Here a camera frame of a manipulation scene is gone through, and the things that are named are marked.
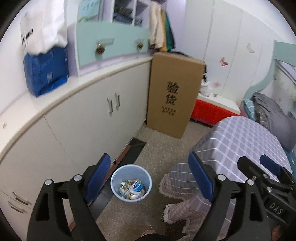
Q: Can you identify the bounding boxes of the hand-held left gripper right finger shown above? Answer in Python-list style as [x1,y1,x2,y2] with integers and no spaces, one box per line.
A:
[188,152,271,241]

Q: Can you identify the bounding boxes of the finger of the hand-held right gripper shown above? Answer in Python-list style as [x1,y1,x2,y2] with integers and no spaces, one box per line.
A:
[237,156,269,186]
[259,154,293,186]

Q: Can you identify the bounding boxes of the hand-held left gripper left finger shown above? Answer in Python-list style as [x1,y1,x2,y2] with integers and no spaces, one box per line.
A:
[27,153,112,241]

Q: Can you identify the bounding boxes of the blue plastic trash bin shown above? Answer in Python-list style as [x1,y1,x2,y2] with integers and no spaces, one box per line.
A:
[110,164,152,203]

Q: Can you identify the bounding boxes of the blue yellow white carton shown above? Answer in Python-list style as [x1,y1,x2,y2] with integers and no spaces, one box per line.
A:
[130,179,145,194]

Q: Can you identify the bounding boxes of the pink lace table skirt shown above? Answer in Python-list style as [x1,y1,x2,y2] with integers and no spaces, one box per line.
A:
[159,162,233,233]

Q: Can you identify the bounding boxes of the grey checkered tablecloth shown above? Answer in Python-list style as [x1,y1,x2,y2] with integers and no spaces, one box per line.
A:
[189,116,293,188]

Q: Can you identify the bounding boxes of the black floor mat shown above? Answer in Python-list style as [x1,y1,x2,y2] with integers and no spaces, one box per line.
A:
[115,138,147,166]

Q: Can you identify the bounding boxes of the grey duvet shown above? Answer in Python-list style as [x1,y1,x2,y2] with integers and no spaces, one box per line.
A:
[252,94,296,151]

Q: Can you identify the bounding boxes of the blue plaid pillow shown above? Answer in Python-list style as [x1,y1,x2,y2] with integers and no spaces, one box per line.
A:
[242,98,258,121]

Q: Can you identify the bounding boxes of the white low cabinet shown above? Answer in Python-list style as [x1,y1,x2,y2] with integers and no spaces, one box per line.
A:
[0,56,153,241]

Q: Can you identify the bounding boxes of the red storage bench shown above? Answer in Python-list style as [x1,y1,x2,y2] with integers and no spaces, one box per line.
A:
[190,93,241,127]

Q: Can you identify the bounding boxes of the large cardboard box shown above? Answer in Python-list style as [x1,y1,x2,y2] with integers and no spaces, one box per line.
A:
[146,52,206,140]

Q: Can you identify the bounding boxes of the white plastic bag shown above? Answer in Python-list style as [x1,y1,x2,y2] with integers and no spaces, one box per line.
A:
[200,80,213,97]

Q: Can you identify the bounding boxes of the blue tissue pack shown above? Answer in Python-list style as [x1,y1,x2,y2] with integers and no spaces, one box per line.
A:
[23,45,70,97]

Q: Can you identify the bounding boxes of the teal drawer unit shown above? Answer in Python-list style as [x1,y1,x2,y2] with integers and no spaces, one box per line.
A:
[75,21,151,77]

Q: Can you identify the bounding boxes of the white wardrobe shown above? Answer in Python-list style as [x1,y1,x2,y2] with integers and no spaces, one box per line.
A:
[183,0,290,112]

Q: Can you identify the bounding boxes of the green hanging garment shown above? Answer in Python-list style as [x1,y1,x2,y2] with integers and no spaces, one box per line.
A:
[164,10,176,52]

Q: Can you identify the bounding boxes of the beige hanging jacket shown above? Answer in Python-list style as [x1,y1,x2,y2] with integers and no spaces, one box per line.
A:
[148,2,166,49]

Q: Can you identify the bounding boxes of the white paper shopping bag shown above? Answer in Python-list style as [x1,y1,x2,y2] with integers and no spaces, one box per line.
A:
[20,0,68,55]

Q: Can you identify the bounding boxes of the folded jeans stack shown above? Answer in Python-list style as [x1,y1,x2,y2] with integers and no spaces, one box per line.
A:
[114,8,134,24]

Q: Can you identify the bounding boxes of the teal bunk bed frame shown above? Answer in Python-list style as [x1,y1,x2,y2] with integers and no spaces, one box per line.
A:
[240,39,296,110]

